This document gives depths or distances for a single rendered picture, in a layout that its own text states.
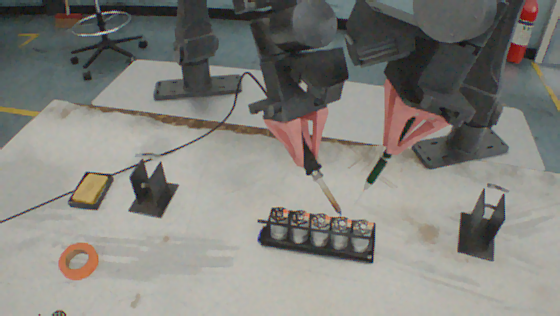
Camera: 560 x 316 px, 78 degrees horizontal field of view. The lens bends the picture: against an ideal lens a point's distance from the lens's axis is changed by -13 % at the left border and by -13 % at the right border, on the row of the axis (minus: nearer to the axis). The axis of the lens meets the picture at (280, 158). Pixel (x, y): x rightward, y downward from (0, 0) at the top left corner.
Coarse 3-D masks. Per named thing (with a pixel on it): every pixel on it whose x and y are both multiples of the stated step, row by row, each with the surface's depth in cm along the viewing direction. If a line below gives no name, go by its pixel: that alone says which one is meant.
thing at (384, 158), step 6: (408, 120) 42; (408, 126) 43; (402, 132) 43; (402, 138) 44; (384, 150) 46; (384, 156) 45; (390, 156) 45; (378, 162) 46; (384, 162) 46; (378, 168) 46; (372, 174) 47; (378, 174) 47; (366, 180) 48; (372, 180) 48
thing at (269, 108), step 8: (272, 56) 49; (280, 56) 48; (304, 96) 50; (248, 104) 53; (256, 104) 51; (264, 104) 50; (272, 104) 48; (280, 104) 48; (288, 104) 49; (256, 112) 52; (264, 112) 49; (272, 112) 48
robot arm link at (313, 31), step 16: (240, 0) 46; (272, 0) 44; (288, 0) 41; (304, 0) 41; (320, 0) 41; (272, 16) 45; (288, 16) 41; (304, 16) 41; (320, 16) 42; (272, 32) 45; (288, 32) 42; (304, 32) 41; (320, 32) 42; (288, 48) 45; (304, 48) 43
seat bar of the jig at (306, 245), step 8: (288, 232) 56; (272, 240) 55; (280, 240) 55; (288, 240) 55; (328, 240) 55; (304, 248) 55; (312, 248) 54; (320, 248) 54; (328, 248) 54; (344, 248) 54; (368, 248) 54; (352, 256) 54; (360, 256) 53
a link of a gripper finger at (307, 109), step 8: (296, 104) 49; (304, 104) 50; (312, 104) 51; (320, 104) 52; (280, 112) 49; (288, 112) 49; (296, 112) 50; (304, 112) 50; (312, 112) 52; (320, 112) 51; (328, 112) 52; (280, 120) 49; (288, 120) 49; (304, 120) 56; (312, 120) 53; (320, 120) 52; (304, 128) 56; (320, 128) 53; (304, 136) 56; (312, 136) 54; (320, 136) 53; (312, 144) 55; (312, 152) 55
